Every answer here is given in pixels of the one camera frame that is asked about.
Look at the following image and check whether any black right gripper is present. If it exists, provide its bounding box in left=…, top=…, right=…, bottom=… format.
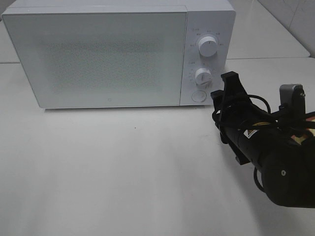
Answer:
left=210, top=71, right=271, bottom=138

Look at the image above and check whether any round white door button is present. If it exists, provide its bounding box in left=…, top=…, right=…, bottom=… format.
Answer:
left=191, top=90, right=207, bottom=102

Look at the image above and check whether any white microwave door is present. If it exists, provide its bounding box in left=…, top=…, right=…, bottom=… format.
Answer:
left=3, top=12, right=186, bottom=109

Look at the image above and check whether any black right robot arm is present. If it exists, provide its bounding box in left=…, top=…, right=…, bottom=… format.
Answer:
left=211, top=71, right=315, bottom=208

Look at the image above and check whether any lower white timer knob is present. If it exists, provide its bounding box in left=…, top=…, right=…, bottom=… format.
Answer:
left=195, top=67, right=212, bottom=86

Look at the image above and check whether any upper white power knob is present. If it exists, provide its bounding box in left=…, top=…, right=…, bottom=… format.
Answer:
left=198, top=35, right=218, bottom=57

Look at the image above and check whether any white microwave oven body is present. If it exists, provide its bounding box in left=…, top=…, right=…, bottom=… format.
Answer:
left=1, top=0, right=236, bottom=108

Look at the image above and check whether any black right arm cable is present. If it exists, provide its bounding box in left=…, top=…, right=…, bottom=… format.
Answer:
left=214, top=94, right=315, bottom=192

